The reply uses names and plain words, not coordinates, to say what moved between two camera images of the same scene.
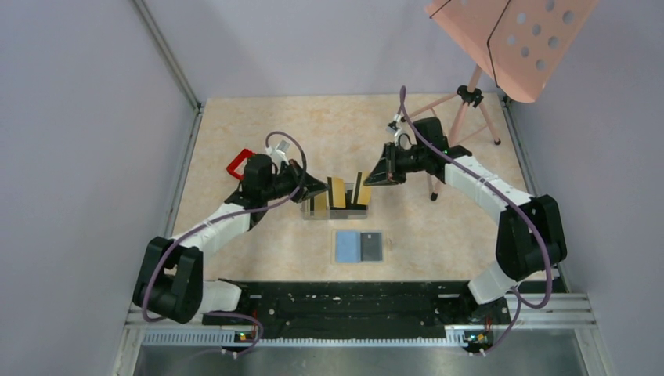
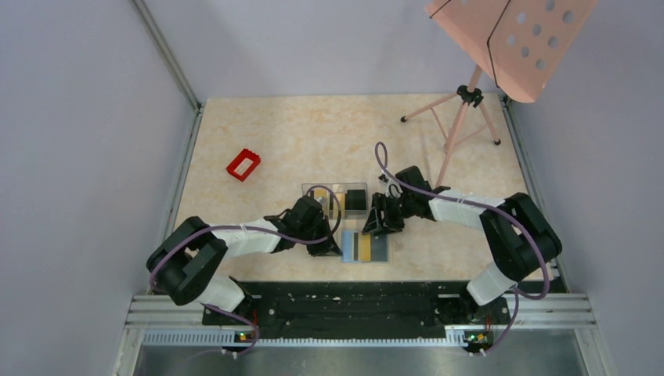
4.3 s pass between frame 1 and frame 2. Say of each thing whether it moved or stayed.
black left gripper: moved
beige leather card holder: stayed
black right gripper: moved
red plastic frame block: stayed
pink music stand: stayed
